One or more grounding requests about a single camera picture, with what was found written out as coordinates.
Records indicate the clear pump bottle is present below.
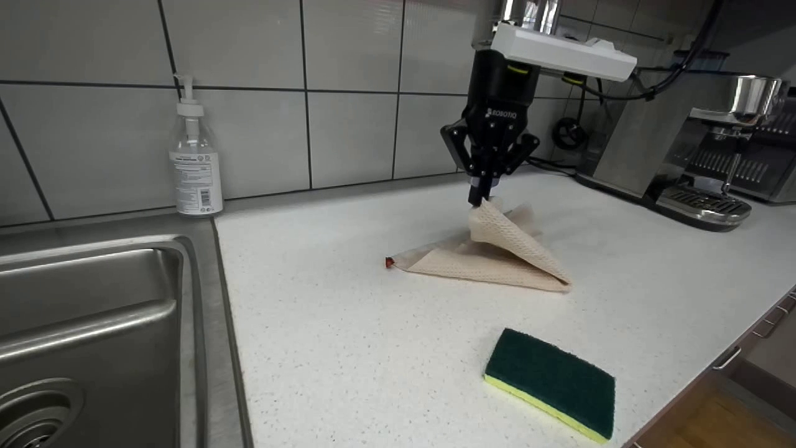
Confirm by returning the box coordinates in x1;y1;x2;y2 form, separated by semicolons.
169;73;224;218

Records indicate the beige waffle towel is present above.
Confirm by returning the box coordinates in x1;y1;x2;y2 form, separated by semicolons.
385;197;573;294

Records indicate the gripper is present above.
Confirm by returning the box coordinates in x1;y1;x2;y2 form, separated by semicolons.
440;49;541;207

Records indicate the stainless steel espresso machine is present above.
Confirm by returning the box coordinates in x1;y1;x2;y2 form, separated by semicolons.
575;75;796;233

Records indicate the stainless steel sink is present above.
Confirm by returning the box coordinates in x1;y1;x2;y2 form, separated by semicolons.
0;214;254;448

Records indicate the black cable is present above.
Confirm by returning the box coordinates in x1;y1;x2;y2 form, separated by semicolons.
526;78;590;179

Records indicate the green and yellow sponge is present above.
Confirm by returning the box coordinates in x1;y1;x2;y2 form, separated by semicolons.
483;328;617;445

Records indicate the silver drawer handle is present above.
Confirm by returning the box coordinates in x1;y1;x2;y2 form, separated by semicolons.
751;306;785;340
712;346;743;372

